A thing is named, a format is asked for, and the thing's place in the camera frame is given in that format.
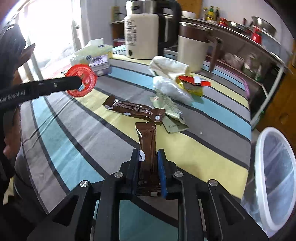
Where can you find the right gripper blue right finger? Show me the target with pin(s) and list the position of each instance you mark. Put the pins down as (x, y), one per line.
(166, 175)

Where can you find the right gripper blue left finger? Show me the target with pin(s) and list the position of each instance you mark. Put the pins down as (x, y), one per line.
(132, 173)

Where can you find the brown chocolate wrapper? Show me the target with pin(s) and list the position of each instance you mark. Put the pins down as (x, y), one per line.
(148, 172)
(134, 110)

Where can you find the green printed wrapper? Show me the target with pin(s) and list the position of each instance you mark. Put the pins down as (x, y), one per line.
(173, 120)

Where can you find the clear plastic bag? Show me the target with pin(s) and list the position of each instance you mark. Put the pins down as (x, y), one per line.
(171, 89)

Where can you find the yellow red snack wrapper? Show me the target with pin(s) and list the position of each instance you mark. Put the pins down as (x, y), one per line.
(193, 84)

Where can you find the red foil lid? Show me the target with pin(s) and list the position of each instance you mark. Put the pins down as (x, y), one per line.
(87, 76)

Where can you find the cream paper bag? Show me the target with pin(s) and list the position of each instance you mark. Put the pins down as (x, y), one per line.
(168, 68)

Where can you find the white trash bin with liner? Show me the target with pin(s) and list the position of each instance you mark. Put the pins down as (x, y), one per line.
(269, 195)

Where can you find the white kitchen shelf rack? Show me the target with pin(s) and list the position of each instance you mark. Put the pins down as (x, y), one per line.
(239, 43)

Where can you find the person's left hand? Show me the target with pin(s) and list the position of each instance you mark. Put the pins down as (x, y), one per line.
(13, 137)

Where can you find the striped tablecloth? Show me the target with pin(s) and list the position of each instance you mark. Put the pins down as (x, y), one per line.
(71, 145)

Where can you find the purple milk carton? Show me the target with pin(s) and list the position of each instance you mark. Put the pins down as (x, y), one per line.
(100, 65)

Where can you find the yellow tissue pack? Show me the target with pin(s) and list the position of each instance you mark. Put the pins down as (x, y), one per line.
(94, 48)

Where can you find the cream brown lidded pitcher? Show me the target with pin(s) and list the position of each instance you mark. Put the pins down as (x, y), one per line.
(193, 44)

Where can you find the yellow wooden door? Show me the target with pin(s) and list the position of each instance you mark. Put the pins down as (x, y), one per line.
(280, 112)

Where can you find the white electric kettle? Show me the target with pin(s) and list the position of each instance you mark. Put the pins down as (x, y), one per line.
(145, 28)

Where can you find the white bowl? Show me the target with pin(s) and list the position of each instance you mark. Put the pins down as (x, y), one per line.
(189, 14)

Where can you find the green sauce bottle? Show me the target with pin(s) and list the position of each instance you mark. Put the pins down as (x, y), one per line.
(210, 14)

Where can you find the red bottle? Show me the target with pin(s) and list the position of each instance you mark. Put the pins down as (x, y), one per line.
(256, 35)

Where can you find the steel mixing bowl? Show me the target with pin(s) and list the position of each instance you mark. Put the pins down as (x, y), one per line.
(263, 25)

